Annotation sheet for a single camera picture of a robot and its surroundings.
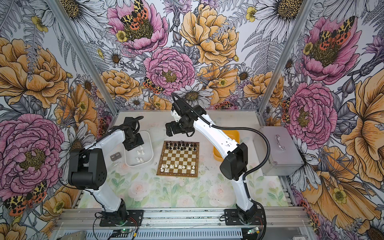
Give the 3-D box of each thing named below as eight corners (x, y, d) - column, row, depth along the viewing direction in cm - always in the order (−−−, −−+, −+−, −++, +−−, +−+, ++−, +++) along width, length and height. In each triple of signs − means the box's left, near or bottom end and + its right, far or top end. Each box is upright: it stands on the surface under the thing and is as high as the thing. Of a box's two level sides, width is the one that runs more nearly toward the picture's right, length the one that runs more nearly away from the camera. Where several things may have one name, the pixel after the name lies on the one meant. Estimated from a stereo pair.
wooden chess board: (157, 176, 90) (156, 174, 88) (163, 143, 105) (162, 140, 103) (199, 176, 90) (199, 174, 88) (199, 143, 105) (199, 140, 103)
